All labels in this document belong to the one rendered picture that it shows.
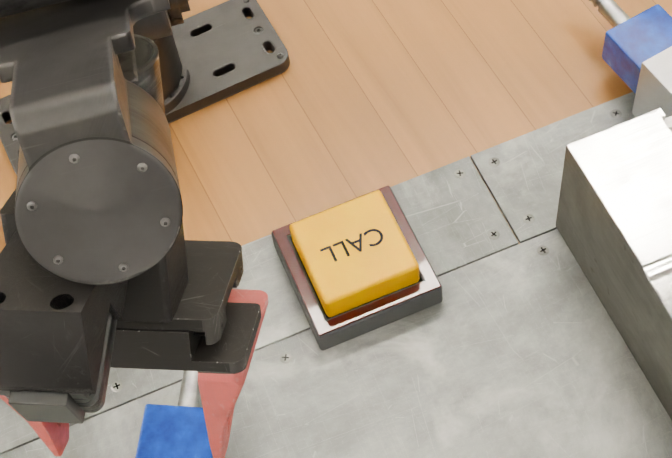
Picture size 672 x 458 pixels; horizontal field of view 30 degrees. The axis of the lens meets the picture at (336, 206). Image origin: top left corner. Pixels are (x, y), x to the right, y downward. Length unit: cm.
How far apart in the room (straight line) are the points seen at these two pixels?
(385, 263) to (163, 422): 16
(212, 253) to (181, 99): 29
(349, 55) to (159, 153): 45
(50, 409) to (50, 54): 13
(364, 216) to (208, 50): 19
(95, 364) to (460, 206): 38
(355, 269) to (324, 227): 3
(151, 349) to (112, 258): 10
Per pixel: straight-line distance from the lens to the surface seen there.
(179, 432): 70
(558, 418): 74
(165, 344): 54
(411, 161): 82
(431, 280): 75
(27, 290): 46
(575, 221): 75
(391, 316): 75
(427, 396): 74
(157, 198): 43
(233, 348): 54
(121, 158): 43
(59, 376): 47
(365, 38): 88
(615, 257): 71
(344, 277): 73
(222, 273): 56
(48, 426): 61
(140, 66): 50
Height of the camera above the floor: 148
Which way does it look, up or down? 58 degrees down
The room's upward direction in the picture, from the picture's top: 9 degrees counter-clockwise
